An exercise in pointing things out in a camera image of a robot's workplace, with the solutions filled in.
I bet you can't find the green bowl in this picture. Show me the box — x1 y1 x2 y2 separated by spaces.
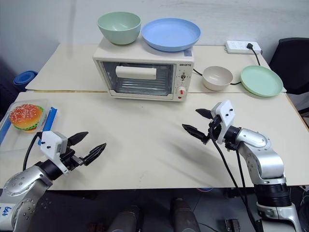
97 11 142 46

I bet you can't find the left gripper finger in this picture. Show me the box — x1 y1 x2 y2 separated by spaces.
83 143 107 166
66 131 89 147

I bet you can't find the black plug with cable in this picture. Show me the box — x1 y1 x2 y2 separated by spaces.
245 42 262 66

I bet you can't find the toy hamburger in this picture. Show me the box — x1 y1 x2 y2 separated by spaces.
9 103 45 134

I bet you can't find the green plate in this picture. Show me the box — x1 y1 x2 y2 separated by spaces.
240 65 284 98

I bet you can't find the black chair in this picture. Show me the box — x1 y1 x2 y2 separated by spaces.
268 37 309 95

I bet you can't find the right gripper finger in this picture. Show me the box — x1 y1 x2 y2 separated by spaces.
195 108 213 120
182 124 210 142

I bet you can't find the blue plate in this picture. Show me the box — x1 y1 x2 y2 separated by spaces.
140 17 202 53

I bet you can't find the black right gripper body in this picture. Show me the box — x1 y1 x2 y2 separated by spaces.
202 115 225 145

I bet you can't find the short black right arm cable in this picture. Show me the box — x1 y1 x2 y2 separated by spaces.
234 144 250 201

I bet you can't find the cream toaster oven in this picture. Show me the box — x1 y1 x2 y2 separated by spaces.
93 38 195 103

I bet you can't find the long black right arm cable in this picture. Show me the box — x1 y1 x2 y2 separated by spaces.
208 127 261 232

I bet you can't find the white oven door handle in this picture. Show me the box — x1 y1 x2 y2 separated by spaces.
115 65 157 80

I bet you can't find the beige bowl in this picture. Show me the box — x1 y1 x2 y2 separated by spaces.
202 65 234 92

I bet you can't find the blue rolled mat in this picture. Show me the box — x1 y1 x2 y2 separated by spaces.
13 70 39 92

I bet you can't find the blue container latch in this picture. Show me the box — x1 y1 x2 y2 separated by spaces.
37 106 59 146
0 121 12 146

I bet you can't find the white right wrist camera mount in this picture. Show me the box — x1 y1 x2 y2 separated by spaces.
210 100 236 145

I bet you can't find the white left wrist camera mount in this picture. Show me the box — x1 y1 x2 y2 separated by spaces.
39 130 70 174

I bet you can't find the clear plastic container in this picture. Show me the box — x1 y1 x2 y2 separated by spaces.
0 97 59 153

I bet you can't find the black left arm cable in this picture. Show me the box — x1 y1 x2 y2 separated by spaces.
22 131 43 171

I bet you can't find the metal oven rack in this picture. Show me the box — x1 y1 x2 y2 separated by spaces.
112 79 171 94

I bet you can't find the white power strip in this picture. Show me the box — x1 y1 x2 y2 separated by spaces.
224 40 263 55

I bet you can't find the dark rounded shape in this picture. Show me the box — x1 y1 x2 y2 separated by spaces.
107 204 142 232
169 197 201 232

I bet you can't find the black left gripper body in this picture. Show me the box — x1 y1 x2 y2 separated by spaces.
58 148 85 173

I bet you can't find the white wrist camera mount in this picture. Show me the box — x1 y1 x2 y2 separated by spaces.
39 130 70 174
210 100 236 145

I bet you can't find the white handwritten label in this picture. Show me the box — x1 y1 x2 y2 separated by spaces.
0 202 15 226

